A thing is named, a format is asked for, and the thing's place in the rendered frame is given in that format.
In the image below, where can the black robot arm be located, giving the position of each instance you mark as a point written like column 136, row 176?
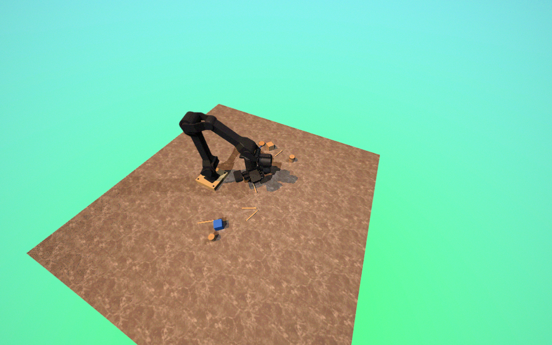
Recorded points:
column 192, row 126

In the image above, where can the blue cube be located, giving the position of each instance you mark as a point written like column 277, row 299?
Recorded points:
column 218, row 224

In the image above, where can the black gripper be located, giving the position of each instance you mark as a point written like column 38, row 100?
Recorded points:
column 239, row 176

